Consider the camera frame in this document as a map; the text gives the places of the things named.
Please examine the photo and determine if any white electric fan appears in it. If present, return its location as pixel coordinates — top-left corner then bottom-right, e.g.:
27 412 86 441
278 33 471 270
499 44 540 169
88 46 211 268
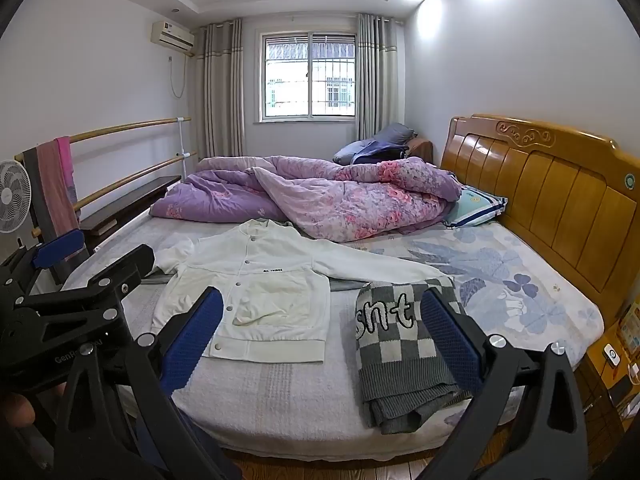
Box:
0 160 34 234

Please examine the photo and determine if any grey beige curtain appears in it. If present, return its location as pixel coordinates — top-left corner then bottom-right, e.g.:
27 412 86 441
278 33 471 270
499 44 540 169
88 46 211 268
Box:
355 12 407 139
192 19 247 162

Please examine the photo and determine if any grey hanging cloth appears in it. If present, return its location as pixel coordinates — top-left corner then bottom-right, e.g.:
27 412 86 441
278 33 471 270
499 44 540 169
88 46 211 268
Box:
22 147 63 273

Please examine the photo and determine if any barred window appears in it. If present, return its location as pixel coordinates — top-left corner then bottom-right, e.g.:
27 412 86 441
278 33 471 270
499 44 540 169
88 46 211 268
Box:
255 30 359 124

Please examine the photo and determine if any purple floral quilt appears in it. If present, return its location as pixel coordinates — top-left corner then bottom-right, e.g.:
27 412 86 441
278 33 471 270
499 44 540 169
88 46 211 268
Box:
149 155 464 244

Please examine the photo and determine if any white button jacket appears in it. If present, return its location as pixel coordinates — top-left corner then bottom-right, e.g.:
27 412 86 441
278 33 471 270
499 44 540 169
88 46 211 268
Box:
150 219 451 365

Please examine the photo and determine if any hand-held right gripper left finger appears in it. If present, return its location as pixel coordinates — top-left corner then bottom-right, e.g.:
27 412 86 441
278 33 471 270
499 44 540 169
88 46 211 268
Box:
52 286 226 480

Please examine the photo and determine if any blue grey folded bedding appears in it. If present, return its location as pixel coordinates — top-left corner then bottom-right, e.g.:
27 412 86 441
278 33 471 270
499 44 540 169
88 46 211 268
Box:
332 122 419 166

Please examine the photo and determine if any brown chair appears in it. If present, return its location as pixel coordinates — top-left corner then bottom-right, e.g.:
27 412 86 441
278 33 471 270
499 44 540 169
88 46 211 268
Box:
407 135 434 164

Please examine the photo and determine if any grey checkered knit sweater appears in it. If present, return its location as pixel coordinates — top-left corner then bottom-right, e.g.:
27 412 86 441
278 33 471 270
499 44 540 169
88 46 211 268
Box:
354 275 488 435

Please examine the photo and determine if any white air conditioner cable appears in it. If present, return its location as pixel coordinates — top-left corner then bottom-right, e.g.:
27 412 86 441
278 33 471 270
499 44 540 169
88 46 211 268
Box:
167 52 192 99

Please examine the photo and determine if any blue striped pillow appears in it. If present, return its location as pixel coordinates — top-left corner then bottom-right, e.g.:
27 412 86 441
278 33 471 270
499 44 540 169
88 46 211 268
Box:
442 185 509 229

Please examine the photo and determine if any pink towel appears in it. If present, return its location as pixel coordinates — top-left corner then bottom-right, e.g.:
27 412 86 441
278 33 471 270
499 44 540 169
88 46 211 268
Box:
37 136 82 237

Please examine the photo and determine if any grey garment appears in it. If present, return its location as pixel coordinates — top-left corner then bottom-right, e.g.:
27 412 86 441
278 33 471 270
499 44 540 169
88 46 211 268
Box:
142 217 362 294

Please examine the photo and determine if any person's left hand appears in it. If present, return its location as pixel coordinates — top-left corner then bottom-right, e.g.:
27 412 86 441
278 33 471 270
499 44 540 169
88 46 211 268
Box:
0 391 37 430

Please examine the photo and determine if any white wall air conditioner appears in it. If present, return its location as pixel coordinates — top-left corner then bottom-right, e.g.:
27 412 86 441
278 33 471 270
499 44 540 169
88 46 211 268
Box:
150 20 196 54

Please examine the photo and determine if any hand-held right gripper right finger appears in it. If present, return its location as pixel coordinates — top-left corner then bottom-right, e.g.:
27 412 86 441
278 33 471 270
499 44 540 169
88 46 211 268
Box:
414 287 589 480

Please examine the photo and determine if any wooden headboard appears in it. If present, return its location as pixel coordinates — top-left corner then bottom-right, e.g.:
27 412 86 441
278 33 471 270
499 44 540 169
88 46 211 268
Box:
439 113 634 322

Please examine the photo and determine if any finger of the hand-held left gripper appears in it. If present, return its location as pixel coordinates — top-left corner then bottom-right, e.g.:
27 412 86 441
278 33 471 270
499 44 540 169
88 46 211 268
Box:
11 243 157 328
0 229 91 283

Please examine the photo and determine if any wooden double rail rack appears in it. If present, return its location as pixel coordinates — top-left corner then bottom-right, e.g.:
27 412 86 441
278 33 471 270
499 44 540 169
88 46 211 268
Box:
15 116 199 239

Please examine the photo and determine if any wooden nightstand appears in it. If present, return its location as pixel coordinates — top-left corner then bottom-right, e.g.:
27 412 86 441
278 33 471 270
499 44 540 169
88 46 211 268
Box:
574 305 640 457

